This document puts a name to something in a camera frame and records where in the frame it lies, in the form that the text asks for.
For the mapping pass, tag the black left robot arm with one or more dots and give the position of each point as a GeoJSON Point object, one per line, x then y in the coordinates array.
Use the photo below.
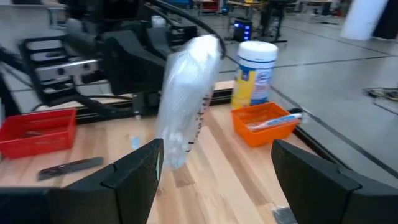
{"type": "Point", "coordinates": [93, 9]}

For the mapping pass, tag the bagged blue toothbrush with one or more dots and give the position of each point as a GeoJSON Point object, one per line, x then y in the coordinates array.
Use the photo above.
{"type": "Point", "coordinates": [135, 143]}
{"type": "Point", "coordinates": [273, 122]}

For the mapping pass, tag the bagged white cotton balls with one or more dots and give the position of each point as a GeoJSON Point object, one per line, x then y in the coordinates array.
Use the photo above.
{"type": "Point", "coordinates": [186, 102]}

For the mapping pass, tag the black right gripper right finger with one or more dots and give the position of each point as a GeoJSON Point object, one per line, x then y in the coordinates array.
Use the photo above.
{"type": "Point", "coordinates": [317, 193]}

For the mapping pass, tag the white building pillar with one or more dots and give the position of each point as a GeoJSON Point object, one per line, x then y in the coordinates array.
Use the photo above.
{"type": "Point", "coordinates": [363, 18]}

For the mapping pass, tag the red plastic basket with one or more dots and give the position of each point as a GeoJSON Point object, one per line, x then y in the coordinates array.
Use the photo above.
{"type": "Point", "coordinates": [62, 124]}

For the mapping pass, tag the bagged black comb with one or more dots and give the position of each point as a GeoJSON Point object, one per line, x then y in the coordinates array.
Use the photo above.
{"type": "Point", "coordinates": [71, 167]}
{"type": "Point", "coordinates": [283, 216]}

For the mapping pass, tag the black computer with blue lights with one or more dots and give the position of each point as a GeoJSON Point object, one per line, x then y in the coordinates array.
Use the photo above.
{"type": "Point", "coordinates": [242, 31]}

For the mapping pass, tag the wipes canister with yellow label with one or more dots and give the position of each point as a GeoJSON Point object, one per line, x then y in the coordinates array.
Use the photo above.
{"type": "Point", "coordinates": [255, 74]}

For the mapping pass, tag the orange plastic basket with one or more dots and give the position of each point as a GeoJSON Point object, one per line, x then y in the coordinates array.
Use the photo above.
{"type": "Point", "coordinates": [264, 137]}

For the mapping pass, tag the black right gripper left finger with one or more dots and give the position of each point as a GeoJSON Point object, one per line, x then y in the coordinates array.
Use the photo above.
{"type": "Point", "coordinates": [130, 186]}

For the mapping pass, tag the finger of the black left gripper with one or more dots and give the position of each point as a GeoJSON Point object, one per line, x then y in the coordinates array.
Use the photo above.
{"type": "Point", "coordinates": [160, 42]}
{"type": "Point", "coordinates": [133, 65]}

